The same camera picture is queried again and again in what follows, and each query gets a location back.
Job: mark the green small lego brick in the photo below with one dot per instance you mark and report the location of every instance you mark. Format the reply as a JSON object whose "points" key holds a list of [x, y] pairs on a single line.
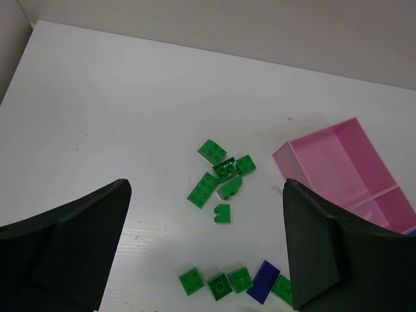
{"points": [[222, 214]]}

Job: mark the dark blue lego brick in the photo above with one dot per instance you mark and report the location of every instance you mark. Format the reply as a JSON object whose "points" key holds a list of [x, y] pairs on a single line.
{"points": [[263, 282]]}

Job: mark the blue two-compartment tray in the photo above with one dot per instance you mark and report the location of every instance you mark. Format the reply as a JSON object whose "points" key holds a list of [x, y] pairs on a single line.
{"points": [[412, 233]]}

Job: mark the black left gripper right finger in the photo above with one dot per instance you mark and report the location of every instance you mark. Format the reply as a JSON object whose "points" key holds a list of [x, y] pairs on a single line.
{"points": [[341, 262]]}

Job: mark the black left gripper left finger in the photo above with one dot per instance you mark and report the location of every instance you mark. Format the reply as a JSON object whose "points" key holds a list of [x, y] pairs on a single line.
{"points": [[60, 260]]}

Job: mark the green upside-down lego brick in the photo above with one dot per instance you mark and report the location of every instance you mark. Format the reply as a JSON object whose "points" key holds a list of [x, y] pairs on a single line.
{"points": [[226, 169]]}

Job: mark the green rounded lego brick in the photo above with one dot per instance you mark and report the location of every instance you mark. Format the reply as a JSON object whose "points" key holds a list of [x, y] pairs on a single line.
{"points": [[230, 188]]}

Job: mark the pink two-compartment tray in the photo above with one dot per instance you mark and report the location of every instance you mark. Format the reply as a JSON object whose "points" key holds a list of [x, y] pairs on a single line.
{"points": [[341, 164]]}

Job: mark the green long lego brick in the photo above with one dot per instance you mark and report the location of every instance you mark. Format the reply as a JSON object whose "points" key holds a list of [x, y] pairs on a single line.
{"points": [[203, 190], [282, 289]]}

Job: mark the green square lego brick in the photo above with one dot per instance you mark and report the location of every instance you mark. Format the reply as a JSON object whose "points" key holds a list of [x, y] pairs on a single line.
{"points": [[240, 280], [219, 286], [245, 165], [191, 281]]}

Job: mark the green curved lego brick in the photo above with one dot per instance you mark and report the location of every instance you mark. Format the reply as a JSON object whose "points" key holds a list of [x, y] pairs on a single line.
{"points": [[212, 152]]}

